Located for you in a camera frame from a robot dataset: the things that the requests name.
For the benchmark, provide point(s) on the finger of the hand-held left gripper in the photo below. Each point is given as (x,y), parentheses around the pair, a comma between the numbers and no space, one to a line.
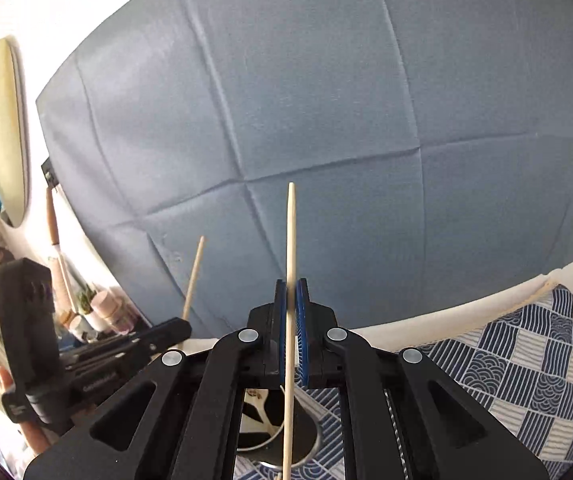
(176,330)
(96,380)

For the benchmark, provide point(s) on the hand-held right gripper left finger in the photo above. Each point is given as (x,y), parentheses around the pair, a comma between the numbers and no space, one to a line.
(281,330)

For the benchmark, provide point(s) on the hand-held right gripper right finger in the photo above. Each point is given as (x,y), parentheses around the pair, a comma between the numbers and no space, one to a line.
(304,330)

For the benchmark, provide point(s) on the wooden chopstick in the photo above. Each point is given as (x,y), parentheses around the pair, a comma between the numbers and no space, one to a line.
(194,280)
(291,240)

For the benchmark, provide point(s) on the black cylindrical utensil holder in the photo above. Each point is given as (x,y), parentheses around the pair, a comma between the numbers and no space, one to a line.
(306,435)

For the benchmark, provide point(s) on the person's left hand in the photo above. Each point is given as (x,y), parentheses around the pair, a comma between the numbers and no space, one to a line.
(34,437)

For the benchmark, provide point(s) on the small potted plant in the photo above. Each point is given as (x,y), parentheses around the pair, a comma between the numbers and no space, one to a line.
(84,330)

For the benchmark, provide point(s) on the pink lidded jar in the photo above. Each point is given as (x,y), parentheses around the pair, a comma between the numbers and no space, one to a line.
(104,305)

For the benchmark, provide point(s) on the wooden hairbrush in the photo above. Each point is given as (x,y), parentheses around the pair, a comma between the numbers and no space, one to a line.
(52,220)

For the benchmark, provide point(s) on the grey-blue backdrop cloth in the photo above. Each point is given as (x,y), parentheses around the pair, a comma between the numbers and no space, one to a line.
(341,110)

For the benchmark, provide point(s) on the blue patterned tablecloth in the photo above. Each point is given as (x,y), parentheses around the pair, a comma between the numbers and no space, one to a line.
(541,385)

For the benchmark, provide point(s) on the black wall hook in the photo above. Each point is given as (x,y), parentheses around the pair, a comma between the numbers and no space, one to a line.
(49,172)

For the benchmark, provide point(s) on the oval wall mirror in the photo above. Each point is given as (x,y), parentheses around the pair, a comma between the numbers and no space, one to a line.
(1,135)

